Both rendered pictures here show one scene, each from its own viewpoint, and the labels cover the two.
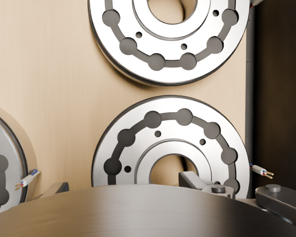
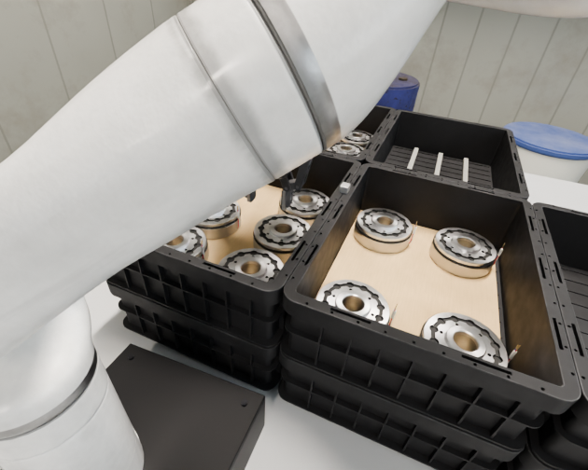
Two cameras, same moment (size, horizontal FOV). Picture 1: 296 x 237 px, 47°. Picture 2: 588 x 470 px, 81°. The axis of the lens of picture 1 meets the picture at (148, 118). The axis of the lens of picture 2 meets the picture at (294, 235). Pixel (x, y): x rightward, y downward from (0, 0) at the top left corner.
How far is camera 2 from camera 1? 0.56 m
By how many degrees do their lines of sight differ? 57
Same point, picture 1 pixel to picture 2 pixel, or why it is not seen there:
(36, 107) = (249, 218)
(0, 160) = (233, 212)
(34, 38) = (259, 206)
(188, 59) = (303, 212)
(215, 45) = (314, 213)
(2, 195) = (227, 218)
